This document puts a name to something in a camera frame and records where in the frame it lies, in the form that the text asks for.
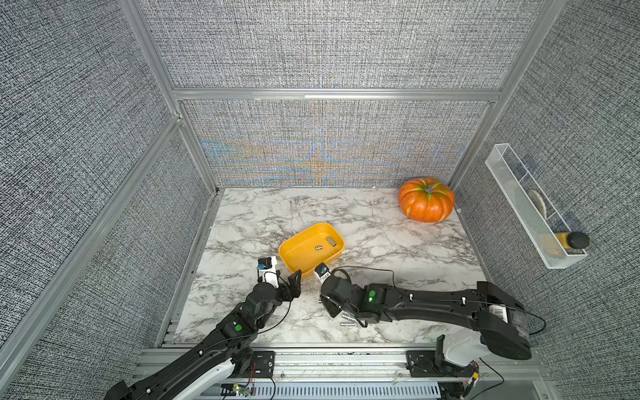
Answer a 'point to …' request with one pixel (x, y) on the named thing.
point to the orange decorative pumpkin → (426, 200)
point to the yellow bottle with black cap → (573, 240)
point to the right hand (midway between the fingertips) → (323, 287)
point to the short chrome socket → (317, 247)
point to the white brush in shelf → (538, 202)
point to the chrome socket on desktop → (347, 323)
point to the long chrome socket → (334, 244)
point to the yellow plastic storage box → (321, 243)
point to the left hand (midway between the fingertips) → (295, 270)
